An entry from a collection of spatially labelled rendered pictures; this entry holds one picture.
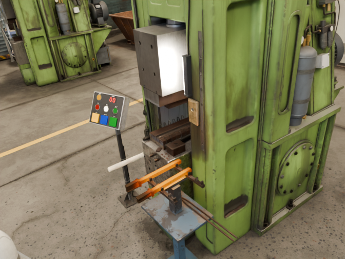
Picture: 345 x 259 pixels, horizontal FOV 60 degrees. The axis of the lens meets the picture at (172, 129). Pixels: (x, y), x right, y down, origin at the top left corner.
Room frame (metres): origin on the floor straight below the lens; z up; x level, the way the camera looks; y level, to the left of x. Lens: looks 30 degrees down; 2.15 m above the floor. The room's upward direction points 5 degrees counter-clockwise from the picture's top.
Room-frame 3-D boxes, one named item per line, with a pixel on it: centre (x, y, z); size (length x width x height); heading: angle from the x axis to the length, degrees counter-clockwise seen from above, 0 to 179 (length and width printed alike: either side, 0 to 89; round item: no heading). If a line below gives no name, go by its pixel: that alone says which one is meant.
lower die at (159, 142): (2.06, -0.04, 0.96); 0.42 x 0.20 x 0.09; 123
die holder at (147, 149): (2.02, -0.08, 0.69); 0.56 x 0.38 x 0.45; 123
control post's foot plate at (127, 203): (2.37, 0.50, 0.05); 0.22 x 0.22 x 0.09; 33
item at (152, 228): (1.92, 0.17, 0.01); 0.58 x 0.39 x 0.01; 33
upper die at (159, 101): (2.06, -0.04, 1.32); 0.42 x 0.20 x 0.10; 123
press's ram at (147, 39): (2.03, -0.07, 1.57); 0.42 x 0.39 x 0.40; 123
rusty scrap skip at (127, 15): (9.18, 0.60, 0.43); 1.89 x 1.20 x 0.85; 39
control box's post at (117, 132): (2.37, 0.50, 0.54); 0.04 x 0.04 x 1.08; 33
